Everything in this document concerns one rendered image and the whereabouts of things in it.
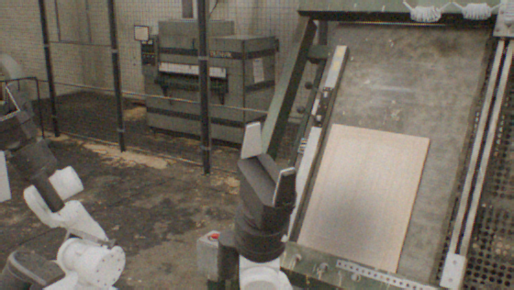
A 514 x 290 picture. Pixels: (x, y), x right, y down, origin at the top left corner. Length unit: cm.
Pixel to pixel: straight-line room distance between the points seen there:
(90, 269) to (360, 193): 143
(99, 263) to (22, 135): 40
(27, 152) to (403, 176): 146
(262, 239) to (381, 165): 143
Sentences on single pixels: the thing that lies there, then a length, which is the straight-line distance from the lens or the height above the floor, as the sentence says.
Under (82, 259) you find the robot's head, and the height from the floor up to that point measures 147.
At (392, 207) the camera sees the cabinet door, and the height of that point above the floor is 110.
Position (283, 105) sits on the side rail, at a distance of 240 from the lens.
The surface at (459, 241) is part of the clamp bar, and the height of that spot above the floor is 105.
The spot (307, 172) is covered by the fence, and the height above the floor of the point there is 117.
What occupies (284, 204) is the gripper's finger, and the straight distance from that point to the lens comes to 67.
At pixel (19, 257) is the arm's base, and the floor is 139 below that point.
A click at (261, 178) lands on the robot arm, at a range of 72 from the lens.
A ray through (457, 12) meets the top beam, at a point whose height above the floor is 186.
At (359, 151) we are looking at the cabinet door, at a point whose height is 127.
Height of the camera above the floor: 191
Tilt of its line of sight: 17 degrees down
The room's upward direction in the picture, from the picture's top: straight up
